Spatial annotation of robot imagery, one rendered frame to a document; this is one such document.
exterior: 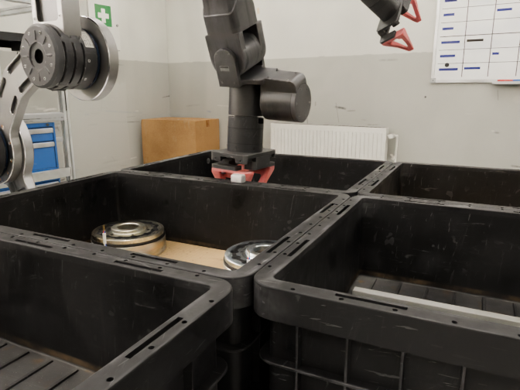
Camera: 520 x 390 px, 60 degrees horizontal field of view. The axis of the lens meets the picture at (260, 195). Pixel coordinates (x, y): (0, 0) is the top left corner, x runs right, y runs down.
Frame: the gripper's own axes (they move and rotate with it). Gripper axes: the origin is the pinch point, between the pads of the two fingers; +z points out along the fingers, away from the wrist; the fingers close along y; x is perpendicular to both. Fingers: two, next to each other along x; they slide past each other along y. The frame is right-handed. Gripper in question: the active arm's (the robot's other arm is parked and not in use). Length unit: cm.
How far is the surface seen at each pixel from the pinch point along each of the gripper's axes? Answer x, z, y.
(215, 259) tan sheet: -3.9, 4.4, -13.5
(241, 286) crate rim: -21.5, -5.3, -36.8
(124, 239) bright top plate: 6.6, 1.8, -20.1
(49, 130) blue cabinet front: 189, 10, 105
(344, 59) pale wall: 82, -44, 293
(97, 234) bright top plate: 12.2, 2.3, -19.5
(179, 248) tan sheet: 3.4, 4.7, -12.1
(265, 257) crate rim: -21.2, -6.1, -32.6
